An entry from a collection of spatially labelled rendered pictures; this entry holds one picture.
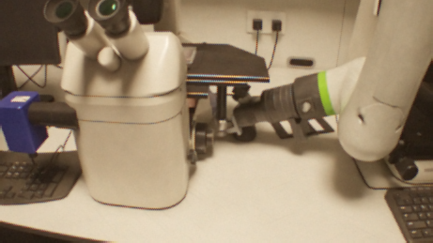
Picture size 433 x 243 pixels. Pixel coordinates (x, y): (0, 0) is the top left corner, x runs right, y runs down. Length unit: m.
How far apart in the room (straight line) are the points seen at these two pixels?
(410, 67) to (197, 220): 0.41
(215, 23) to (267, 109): 0.62
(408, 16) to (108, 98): 0.41
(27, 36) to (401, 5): 0.79
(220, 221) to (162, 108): 0.22
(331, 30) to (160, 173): 0.93
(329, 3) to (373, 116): 0.82
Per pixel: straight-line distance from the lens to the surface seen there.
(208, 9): 1.20
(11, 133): 0.58
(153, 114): 0.46
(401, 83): 0.44
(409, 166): 0.63
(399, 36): 0.41
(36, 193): 0.66
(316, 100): 0.61
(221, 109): 0.72
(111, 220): 0.58
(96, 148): 0.52
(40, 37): 0.84
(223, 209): 0.58
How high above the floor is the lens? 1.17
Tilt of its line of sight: 27 degrees down
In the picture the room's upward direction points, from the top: 1 degrees clockwise
